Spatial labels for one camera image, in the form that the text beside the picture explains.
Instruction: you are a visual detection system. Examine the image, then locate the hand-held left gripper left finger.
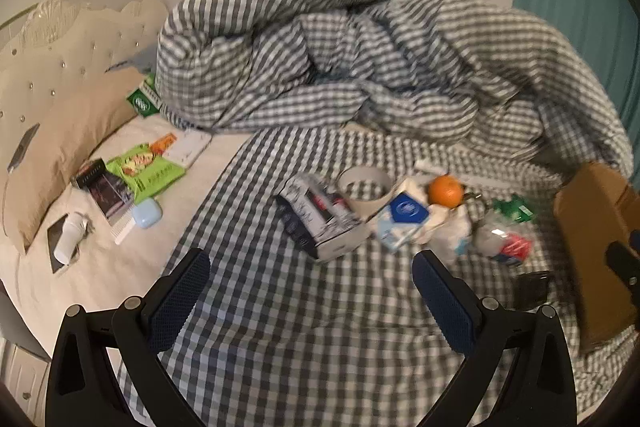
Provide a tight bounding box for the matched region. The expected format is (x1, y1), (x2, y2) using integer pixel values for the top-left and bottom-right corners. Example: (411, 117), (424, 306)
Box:
(45, 248), (212, 427)

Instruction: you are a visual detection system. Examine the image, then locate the grey metal strip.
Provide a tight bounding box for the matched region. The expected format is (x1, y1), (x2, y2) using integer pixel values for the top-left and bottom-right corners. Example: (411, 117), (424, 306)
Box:
(7, 123), (41, 172)

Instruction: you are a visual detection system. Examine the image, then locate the white comb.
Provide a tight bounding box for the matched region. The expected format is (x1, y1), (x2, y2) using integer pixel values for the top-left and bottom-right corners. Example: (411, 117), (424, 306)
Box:
(112, 202), (138, 245)

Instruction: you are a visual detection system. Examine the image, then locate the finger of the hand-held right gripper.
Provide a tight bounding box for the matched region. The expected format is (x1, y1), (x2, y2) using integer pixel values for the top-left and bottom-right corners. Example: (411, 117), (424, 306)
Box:
(606, 232), (640, 292)

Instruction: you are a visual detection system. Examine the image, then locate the light blue earbuds case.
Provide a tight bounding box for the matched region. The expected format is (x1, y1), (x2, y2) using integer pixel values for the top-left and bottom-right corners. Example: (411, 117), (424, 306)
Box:
(134, 198), (165, 229)

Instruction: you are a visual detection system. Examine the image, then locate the beige pillow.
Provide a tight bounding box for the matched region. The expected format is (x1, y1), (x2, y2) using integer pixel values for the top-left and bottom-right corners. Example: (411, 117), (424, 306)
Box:
(0, 72), (141, 254)

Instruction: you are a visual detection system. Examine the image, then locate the teal curtain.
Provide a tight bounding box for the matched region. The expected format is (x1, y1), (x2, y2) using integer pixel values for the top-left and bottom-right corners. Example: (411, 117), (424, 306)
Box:
(512, 0), (640, 185)

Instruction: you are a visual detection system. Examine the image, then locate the grey white checked bed sheet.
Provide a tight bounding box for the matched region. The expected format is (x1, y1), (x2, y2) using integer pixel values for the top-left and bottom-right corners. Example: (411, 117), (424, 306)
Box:
(117, 122), (640, 427)

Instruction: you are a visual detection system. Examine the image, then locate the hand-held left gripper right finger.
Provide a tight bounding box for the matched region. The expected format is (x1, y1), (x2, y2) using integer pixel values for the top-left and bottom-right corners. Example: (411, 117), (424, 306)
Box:
(411, 250), (578, 427)

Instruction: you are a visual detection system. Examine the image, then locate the white tape roll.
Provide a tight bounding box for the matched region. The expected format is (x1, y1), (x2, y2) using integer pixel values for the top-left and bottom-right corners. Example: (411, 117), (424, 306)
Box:
(336, 166), (396, 220)

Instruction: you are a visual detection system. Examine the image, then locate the brown cardboard box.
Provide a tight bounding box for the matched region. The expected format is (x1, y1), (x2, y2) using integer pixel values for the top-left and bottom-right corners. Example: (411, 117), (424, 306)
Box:
(552, 162), (640, 355)

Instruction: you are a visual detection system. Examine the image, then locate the green white packet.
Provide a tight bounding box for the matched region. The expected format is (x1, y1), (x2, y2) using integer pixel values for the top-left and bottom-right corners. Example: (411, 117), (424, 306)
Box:
(125, 74), (162, 115)

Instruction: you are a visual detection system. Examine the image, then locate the white tissue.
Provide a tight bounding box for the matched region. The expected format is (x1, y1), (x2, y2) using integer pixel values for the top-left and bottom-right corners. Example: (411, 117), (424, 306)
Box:
(400, 177), (473, 259)

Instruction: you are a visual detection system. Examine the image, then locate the black white printed box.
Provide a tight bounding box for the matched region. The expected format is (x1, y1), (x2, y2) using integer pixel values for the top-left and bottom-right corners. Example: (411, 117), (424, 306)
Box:
(276, 173), (371, 264)

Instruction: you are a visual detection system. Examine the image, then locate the black card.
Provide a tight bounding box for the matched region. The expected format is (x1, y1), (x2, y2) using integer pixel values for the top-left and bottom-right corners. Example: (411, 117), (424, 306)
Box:
(46, 214), (81, 275)

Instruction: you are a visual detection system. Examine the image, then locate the grey white checked duvet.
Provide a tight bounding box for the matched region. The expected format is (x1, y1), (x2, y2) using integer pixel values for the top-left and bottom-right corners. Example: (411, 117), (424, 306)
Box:
(156, 0), (636, 188)

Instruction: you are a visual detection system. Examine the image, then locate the cream tufted headboard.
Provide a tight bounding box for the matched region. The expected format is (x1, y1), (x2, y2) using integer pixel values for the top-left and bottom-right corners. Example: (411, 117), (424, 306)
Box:
(0, 0), (170, 158)

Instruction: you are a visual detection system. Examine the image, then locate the orange fruit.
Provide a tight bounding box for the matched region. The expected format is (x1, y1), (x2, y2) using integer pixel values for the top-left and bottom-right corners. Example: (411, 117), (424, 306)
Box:
(428, 175), (465, 208)

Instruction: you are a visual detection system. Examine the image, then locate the small green packet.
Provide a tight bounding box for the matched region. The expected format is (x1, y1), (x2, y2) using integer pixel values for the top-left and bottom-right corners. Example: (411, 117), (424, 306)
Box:
(492, 196), (535, 223)

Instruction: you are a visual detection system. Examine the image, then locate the clear plastic bottle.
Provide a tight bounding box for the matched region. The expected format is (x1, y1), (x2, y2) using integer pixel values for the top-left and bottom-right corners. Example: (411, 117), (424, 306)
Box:
(472, 211), (532, 267)

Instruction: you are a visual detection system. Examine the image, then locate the green snack packet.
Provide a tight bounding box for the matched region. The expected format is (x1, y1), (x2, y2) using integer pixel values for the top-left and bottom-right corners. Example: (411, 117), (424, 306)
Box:
(106, 142), (187, 202)

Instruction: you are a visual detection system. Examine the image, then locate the black booklet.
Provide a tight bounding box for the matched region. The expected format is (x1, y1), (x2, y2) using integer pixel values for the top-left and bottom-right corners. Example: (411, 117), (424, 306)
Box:
(70, 159), (136, 225)

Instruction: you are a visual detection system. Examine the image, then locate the blue white tissue pack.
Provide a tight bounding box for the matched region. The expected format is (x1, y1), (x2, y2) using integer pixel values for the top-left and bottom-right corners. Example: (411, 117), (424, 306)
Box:
(375, 191), (432, 254)

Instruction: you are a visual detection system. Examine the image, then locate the white bedside cabinet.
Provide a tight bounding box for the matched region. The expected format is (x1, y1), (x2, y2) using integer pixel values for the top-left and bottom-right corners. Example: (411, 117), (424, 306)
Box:
(0, 282), (53, 413)

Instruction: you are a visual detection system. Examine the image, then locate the white tube bottle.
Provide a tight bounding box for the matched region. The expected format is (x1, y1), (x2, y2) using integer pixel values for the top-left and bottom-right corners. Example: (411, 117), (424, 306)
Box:
(54, 213), (90, 265)

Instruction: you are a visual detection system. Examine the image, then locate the black wallet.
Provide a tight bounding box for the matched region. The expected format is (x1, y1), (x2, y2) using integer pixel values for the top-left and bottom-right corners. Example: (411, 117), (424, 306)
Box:
(515, 271), (551, 310)

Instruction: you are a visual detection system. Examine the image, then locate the cream bed sheet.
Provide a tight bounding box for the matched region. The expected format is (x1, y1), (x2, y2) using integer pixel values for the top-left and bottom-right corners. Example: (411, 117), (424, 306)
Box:
(0, 112), (261, 368)

